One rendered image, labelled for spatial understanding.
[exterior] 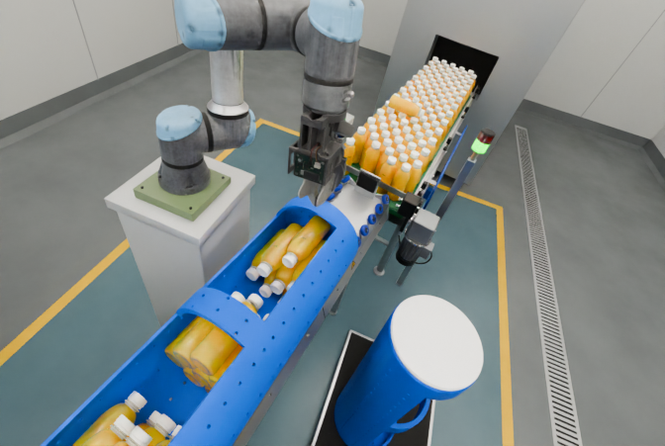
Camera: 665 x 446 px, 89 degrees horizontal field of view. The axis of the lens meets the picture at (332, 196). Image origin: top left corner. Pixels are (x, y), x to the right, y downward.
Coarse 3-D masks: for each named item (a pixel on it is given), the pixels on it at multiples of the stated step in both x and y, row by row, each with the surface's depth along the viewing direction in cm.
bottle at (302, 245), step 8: (312, 224) 102; (320, 224) 103; (328, 224) 105; (304, 232) 99; (312, 232) 99; (320, 232) 101; (296, 240) 96; (304, 240) 97; (312, 240) 98; (320, 240) 102; (288, 248) 96; (296, 248) 95; (304, 248) 96; (312, 248) 98; (296, 256) 94; (304, 256) 96
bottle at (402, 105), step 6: (396, 96) 179; (390, 102) 179; (396, 102) 178; (402, 102) 177; (408, 102) 177; (396, 108) 180; (402, 108) 178; (408, 108) 177; (414, 108) 176; (420, 108) 177; (408, 114) 179; (414, 114) 177
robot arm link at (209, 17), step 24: (192, 0) 43; (216, 0) 44; (240, 0) 46; (192, 24) 43; (216, 24) 44; (240, 24) 46; (264, 24) 48; (192, 48) 47; (216, 48) 48; (240, 48) 50
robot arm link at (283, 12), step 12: (264, 0) 48; (276, 0) 49; (288, 0) 50; (300, 0) 51; (276, 12) 48; (288, 12) 49; (300, 12) 48; (276, 24) 49; (288, 24) 50; (276, 36) 50; (288, 36) 51; (264, 48) 51; (276, 48) 52; (288, 48) 53
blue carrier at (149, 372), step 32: (288, 224) 117; (320, 256) 90; (352, 256) 104; (224, 288) 96; (256, 288) 105; (320, 288) 88; (224, 320) 71; (256, 320) 73; (288, 320) 78; (160, 352) 81; (256, 352) 71; (288, 352) 80; (128, 384) 75; (160, 384) 81; (192, 384) 85; (224, 384) 65; (256, 384) 70; (96, 416) 70; (192, 416) 60; (224, 416) 63
